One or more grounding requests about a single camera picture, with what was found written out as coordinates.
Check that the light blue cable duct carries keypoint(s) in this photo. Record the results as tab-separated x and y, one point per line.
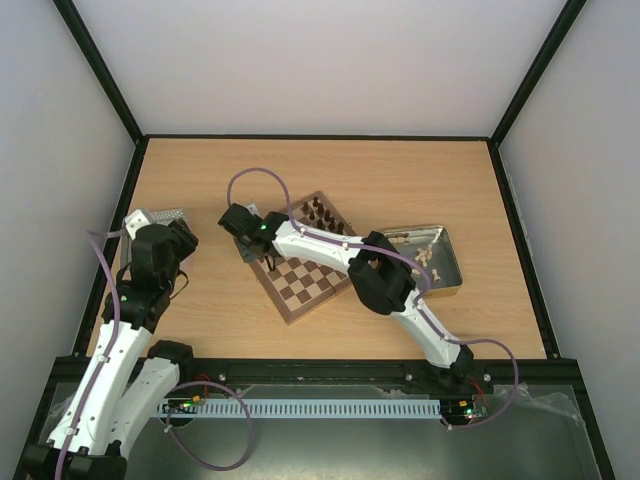
314	409

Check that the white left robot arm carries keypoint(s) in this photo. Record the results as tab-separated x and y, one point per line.
128	374

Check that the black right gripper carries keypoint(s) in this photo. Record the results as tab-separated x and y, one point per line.
255	248

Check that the silver metal tin box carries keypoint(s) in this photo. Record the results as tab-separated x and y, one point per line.
408	239

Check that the black aluminium frame rail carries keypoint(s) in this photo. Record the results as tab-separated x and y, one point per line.
414	376

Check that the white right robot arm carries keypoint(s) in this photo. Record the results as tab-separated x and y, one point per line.
381	276

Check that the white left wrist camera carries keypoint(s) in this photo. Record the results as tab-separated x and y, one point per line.
138	219

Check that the dark chess piece row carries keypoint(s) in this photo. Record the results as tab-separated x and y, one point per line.
315	213

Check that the wooden chess board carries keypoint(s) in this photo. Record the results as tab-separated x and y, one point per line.
296	287

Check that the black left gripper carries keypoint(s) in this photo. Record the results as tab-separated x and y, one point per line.
187	241

